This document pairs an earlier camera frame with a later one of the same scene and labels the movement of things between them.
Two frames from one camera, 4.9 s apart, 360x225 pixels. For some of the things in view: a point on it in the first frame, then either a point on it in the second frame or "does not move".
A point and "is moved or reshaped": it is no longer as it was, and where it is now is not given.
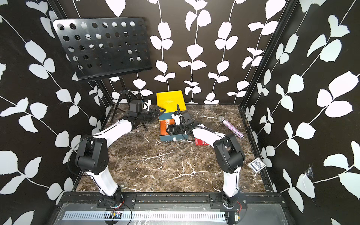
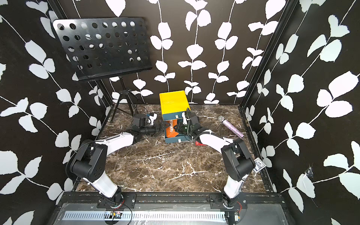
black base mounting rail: (130, 200) does not move
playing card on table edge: (257, 164) does not move
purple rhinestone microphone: (221, 119) does not move
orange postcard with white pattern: (164, 124) is moved or reshaped
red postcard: (198, 142) does not move
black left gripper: (155, 116) to (161, 129)
